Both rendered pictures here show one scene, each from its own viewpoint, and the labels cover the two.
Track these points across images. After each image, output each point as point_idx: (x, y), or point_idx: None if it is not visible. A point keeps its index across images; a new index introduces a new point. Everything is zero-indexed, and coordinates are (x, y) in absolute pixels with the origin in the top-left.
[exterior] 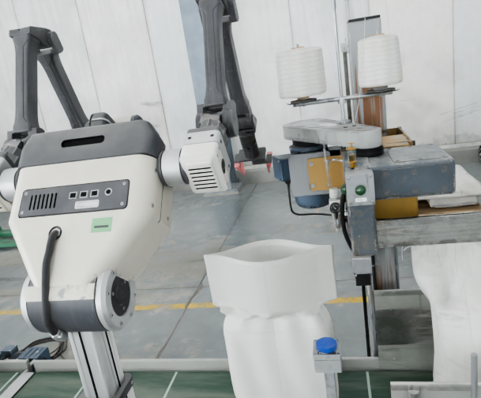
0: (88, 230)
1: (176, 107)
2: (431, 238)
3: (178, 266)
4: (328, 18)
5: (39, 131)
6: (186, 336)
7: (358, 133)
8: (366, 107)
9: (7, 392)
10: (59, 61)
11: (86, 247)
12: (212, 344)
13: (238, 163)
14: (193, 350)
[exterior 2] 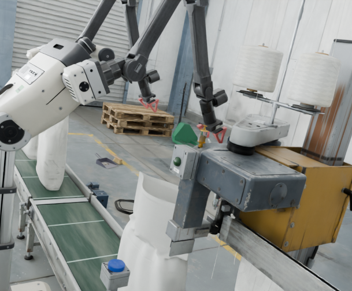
0: (15, 89)
1: None
2: (255, 259)
3: None
4: None
5: None
6: (197, 258)
7: (232, 126)
8: (318, 127)
9: (68, 200)
10: (133, 11)
11: (8, 96)
12: (203, 275)
13: (201, 125)
14: (189, 268)
